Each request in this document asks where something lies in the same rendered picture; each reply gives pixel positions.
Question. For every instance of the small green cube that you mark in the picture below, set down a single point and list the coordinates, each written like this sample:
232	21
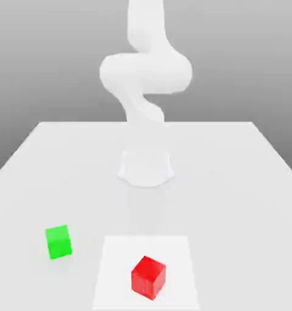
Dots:
58	243

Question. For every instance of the small red cube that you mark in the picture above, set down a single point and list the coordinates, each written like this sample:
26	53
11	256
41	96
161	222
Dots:
148	277

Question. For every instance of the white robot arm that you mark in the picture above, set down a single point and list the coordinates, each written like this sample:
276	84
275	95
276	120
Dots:
146	73

